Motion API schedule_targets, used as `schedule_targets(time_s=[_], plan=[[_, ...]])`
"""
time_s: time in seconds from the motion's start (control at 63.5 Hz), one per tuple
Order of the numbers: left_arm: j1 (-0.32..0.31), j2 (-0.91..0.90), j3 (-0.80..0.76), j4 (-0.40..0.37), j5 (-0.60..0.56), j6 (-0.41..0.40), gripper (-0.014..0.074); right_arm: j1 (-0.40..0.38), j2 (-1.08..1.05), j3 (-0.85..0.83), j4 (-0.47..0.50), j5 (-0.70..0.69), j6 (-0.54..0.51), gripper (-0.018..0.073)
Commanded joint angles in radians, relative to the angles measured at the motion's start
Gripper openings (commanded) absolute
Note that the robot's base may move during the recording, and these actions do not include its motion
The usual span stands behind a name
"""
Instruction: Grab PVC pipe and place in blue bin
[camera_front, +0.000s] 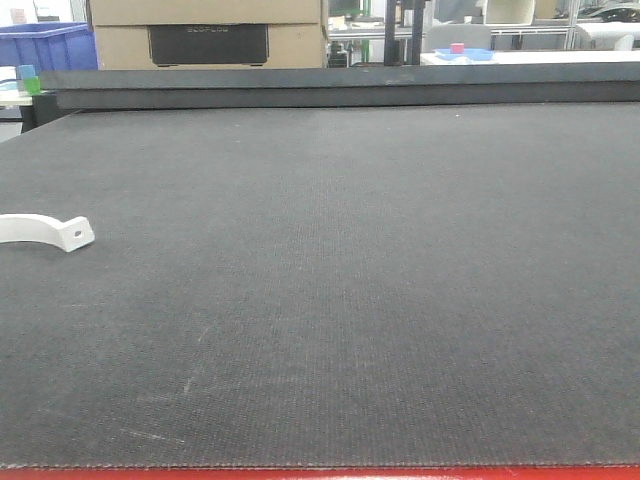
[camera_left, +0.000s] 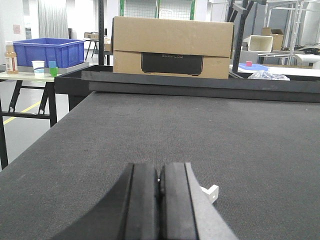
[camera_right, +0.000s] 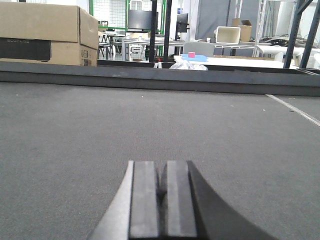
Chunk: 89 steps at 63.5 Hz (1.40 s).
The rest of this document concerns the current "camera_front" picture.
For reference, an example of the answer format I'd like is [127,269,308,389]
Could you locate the blue plastic crate background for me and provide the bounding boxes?
[1,22,98,72]

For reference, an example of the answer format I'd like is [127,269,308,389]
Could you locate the black vertical post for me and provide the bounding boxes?
[383,0,426,67]

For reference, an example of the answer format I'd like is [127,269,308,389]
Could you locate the shallow blue tray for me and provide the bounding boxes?
[434,48,494,62]

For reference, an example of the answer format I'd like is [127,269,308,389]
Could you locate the white curved pipe clamp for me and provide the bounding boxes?
[1,214,95,253]

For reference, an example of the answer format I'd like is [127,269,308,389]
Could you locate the green and blue small blocks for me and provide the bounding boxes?
[17,64,41,96]

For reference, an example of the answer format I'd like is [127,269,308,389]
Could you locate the large cardboard box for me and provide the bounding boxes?
[87,1,329,70]

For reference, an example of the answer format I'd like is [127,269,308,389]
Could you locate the small red cube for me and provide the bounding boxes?
[450,43,465,54]

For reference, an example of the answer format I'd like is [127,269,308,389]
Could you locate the black raised foam board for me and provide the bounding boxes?
[41,62,639,111]

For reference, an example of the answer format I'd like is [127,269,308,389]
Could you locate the black table mat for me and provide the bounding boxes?
[1,103,639,467]

